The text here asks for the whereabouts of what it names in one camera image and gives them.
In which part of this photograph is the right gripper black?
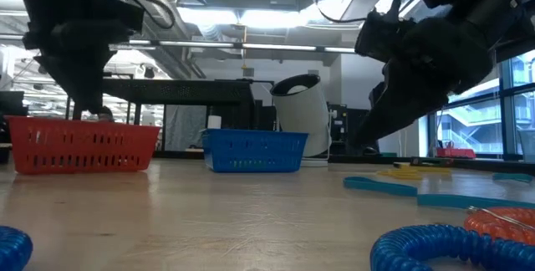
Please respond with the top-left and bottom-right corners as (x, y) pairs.
(354, 7), (502, 155)

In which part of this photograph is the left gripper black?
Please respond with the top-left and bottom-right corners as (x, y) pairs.
(23, 0), (145, 114)

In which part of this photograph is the small yellow green box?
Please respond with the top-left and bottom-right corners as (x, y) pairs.
(392, 156), (453, 174)

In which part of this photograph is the yellow rubber band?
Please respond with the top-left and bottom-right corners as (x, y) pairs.
(375, 166), (424, 182)

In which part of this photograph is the teal rubber band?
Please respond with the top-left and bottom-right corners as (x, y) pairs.
(416, 194), (535, 211)
(344, 176), (419, 197)
(492, 172), (535, 182)

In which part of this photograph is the blue coil wristband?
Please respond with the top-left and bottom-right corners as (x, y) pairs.
(369, 224), (535, 271)
(0, 225), (34, 271)

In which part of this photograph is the red-orange coil wristband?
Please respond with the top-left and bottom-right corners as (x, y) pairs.
(463, 207), (535, 248)

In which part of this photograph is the person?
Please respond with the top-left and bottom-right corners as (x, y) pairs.
(96, 105), (115, 122)

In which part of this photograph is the black equipment cabinet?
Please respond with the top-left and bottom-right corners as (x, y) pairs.
(328, 102), (380, 157)

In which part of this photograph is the red plastic basket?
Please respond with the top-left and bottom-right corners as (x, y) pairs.
(4, 115), (162, 176)

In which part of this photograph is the black metal mesh shelf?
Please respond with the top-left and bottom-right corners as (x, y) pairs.
(73, 77), (257, 132)

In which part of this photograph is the red distant bin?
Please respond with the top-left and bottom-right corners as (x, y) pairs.
(436, 147), (476, 160)

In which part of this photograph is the grey plastic sheet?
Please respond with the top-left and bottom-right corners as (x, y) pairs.
(165, 104), (209, 151)

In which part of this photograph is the long ceiling light strip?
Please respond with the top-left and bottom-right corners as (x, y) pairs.
(108, 38), (356, 54)

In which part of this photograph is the blue plastic basket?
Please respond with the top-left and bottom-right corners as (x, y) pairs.
(201, 128), (309, 174)

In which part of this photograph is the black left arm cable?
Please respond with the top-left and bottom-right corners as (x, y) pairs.
(94, 0), (176, 30)

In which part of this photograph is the dark window frame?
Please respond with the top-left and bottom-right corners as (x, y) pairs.
(425, 51), (535, 161)

